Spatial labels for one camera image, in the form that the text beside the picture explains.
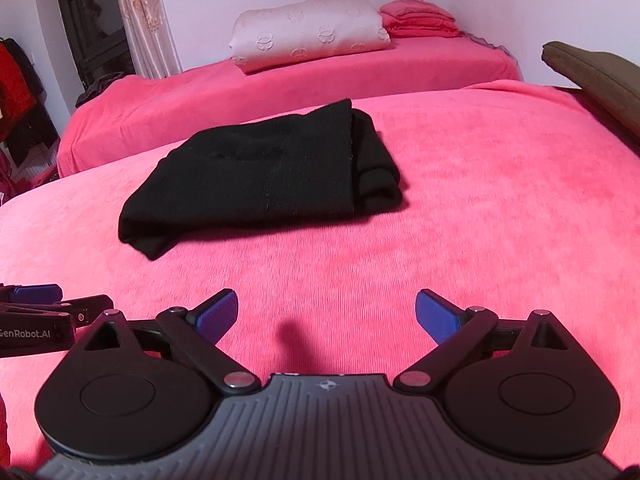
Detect pink blanket near bed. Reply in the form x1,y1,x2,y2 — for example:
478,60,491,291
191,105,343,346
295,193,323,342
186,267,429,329
1,81,639,466

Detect black knit pants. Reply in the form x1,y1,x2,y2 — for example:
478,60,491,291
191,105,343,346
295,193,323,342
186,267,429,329
118,99,402,260

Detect dark window frame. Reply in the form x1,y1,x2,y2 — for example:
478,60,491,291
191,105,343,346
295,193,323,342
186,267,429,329
58,0,134,88

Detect pink blanket bed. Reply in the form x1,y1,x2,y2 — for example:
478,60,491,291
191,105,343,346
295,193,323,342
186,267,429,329
1,81,639,466
56,36,522,177

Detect pink patterned curtain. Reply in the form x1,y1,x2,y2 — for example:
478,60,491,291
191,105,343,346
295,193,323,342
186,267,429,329
118,0,182,79

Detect red and black jacket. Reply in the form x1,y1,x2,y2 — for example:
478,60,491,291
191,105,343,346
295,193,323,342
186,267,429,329
0,38,43,141

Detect cream embossed pillow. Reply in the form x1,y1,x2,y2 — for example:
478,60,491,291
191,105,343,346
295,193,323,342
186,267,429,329
229,0,390,74

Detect olive brown pillow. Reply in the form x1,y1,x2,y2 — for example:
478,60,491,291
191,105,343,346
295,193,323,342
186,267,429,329
541,41,639,151

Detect dark clothes pile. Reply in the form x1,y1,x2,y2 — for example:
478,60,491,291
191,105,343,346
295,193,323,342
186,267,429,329
75,72,126,108

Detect pink blanket far bed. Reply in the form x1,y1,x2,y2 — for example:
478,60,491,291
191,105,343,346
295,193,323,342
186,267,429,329
56,36,522,177

